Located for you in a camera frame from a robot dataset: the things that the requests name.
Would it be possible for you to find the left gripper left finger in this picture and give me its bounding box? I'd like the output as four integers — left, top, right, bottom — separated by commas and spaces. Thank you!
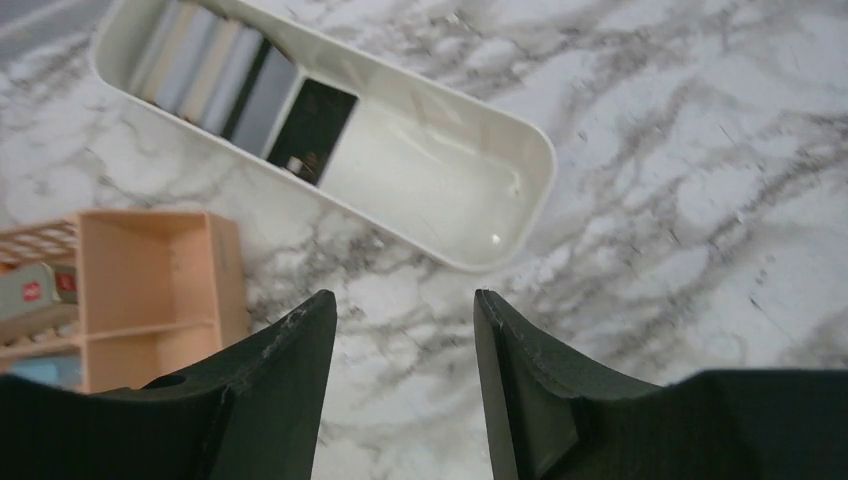
1, 290, 337, 479

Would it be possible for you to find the blue item in organizer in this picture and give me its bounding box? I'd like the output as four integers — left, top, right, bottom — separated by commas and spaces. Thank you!
8, 355, 82, 390

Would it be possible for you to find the stack of credit cards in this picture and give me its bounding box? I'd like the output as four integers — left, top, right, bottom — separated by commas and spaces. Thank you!
128, 1, 358, 185

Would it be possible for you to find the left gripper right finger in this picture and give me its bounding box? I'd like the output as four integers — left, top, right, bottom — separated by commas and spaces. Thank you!
473, 290, 847, 479

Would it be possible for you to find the white oblong plastic tray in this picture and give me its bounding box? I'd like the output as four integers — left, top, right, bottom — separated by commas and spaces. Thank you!
91, 1, 557, 272

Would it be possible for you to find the orange mesh file organizer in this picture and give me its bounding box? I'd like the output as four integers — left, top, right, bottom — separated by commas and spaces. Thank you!
1, 210, 251, 393

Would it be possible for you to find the grey red item in organizer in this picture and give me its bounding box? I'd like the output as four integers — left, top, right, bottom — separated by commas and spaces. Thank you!
1, 262, 78, 321

